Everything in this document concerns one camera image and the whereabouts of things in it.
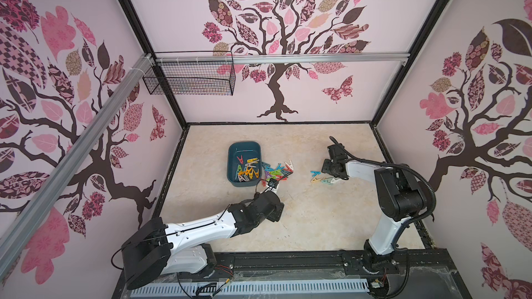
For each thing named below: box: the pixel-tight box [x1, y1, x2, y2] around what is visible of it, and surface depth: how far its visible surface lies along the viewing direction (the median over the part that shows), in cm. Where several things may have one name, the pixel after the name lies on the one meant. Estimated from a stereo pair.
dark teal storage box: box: [226, 141, 263, 188], surface depth 102 cm
